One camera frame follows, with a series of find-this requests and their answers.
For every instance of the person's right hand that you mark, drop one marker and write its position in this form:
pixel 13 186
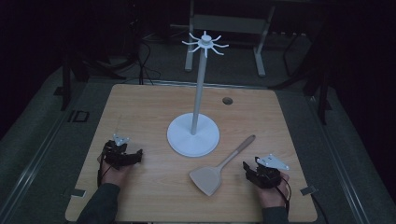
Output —
pixel 274 196

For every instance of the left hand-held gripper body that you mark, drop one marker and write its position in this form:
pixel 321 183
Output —
pixel 115 153

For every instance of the white hook stand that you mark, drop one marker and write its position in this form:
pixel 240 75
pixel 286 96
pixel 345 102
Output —
pixel 193 134

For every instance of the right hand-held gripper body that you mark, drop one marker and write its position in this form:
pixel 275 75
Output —
pixel 268 174

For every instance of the black floor socket box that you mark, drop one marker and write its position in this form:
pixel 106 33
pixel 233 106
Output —
pixel 79 116

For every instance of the black metal stand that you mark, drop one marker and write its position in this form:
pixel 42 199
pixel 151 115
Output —
pixel 317 77
pixel 66 81

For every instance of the person's left hand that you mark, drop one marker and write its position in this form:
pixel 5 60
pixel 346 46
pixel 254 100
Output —
pixel 112 174

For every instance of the beige spatula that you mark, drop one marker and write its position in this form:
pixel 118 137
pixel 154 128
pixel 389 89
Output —
pixel 208 178

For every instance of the white metal desk frame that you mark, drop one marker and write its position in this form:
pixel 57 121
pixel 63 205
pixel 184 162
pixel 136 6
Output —
pixel 231 24

